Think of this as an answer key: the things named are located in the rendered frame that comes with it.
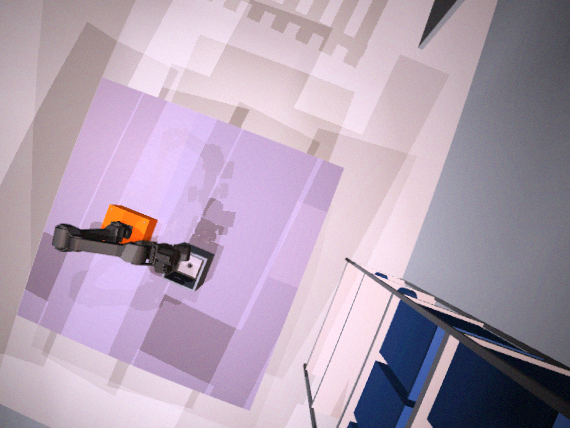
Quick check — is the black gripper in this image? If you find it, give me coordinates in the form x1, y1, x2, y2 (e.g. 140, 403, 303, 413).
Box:
159, 243, 191, 261

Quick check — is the white square plate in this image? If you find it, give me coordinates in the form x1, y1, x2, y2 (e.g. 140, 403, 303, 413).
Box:
178, 255, 204, 278

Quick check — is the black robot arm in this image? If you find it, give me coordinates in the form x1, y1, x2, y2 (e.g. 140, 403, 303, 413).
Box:
52, 221, 180, 274

